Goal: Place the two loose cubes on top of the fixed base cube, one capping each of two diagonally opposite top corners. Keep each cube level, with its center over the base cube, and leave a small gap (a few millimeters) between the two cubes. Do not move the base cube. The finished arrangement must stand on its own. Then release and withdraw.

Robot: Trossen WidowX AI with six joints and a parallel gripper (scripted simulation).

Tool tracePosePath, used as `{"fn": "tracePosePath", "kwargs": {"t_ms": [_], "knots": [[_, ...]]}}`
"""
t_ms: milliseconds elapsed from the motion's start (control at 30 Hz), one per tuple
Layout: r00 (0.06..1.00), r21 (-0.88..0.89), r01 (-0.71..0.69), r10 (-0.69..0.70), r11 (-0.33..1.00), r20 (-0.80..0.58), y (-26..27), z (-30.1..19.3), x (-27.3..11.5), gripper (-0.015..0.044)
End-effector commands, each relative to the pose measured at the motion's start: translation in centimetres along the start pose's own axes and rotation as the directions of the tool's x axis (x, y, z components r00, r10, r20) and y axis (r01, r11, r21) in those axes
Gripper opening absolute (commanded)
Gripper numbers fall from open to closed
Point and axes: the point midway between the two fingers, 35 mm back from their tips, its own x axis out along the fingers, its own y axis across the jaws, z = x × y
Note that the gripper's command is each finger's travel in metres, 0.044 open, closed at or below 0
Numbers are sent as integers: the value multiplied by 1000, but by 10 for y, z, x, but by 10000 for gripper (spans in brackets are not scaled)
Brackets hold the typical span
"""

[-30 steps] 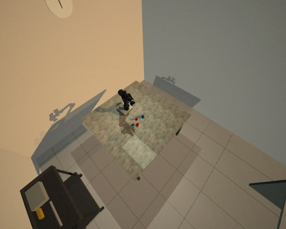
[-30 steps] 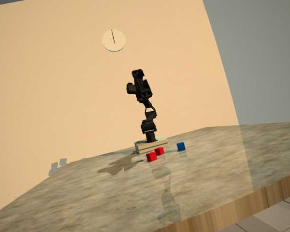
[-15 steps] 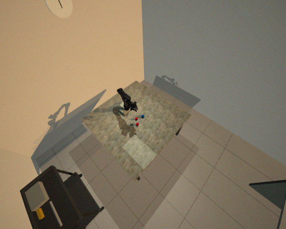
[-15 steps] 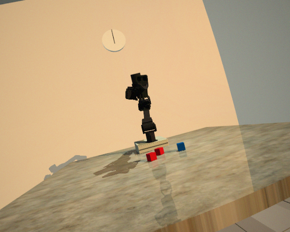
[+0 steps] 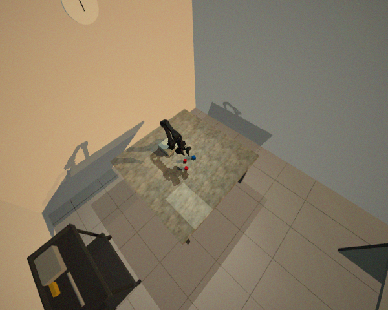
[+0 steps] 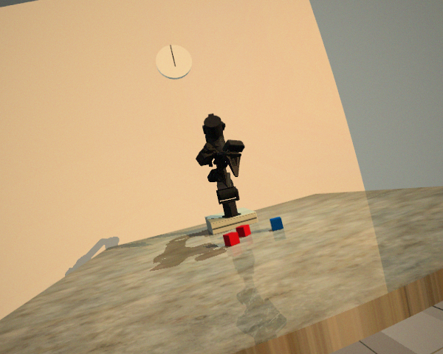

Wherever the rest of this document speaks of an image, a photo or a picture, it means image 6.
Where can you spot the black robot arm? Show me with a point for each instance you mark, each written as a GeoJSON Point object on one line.
{"type": "Point", "coordinates": [213, 129]}

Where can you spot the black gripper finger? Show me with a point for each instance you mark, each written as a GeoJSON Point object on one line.
{"type": "Point", "coordinates": [224, 177]}
{"type": "Point", "coordinates": [233, 159]}

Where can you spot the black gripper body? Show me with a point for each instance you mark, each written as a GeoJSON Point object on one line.
{"type": "Point", "coordinates": [231, 146]}

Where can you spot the blue cube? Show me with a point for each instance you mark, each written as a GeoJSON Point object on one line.
{"type": "Point", "coordinates": [276, 223]}

